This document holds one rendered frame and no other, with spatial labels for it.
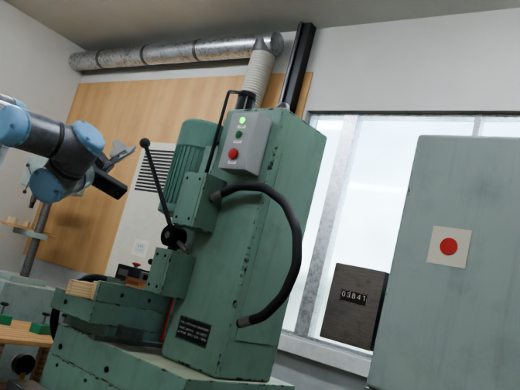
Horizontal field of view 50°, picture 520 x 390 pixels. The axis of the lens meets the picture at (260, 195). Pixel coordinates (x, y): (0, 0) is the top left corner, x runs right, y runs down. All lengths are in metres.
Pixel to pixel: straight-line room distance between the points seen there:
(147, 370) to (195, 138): 0.71
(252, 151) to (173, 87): 2.80
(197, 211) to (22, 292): 2.62
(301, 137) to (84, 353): 0.84
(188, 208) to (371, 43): 2.12
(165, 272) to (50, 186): 0.36
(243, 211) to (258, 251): 0.11
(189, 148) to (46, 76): 3.37
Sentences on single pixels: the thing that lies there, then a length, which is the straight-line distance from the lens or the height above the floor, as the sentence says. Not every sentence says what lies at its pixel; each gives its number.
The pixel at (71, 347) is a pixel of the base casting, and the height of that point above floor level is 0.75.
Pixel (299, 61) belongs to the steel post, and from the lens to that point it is 3.47.
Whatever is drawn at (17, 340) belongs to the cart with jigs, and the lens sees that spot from 3.00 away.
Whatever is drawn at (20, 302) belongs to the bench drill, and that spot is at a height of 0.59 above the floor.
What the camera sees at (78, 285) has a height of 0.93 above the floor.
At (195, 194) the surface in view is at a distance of 1.48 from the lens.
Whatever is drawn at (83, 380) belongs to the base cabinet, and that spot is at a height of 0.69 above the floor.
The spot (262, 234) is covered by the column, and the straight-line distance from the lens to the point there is 1.44.
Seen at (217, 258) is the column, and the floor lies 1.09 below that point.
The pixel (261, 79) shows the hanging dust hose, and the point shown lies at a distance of 3.50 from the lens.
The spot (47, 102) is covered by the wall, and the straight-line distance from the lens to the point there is 5.02.
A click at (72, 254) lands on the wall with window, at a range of 4.45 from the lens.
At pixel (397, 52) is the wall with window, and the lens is 3.27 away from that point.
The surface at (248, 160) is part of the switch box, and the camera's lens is 1.42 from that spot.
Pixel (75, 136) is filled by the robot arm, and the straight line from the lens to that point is 1.36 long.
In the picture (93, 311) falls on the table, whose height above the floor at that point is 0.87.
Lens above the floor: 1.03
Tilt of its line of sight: 10 degrees up
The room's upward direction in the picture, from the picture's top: 14 degrees clockwise
